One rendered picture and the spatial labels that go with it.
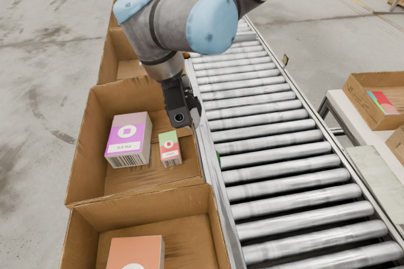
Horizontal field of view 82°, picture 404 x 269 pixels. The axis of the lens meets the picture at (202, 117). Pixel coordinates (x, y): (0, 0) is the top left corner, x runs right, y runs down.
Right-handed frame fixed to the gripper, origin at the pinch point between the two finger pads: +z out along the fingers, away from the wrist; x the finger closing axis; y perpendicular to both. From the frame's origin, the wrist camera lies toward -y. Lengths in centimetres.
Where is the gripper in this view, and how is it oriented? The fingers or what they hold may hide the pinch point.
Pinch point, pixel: (192, 127)
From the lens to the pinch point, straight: 67.2
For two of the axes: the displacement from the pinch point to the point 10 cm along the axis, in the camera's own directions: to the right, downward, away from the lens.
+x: -9.5, 3.0, 0.7
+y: -1.8, -7.2, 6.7
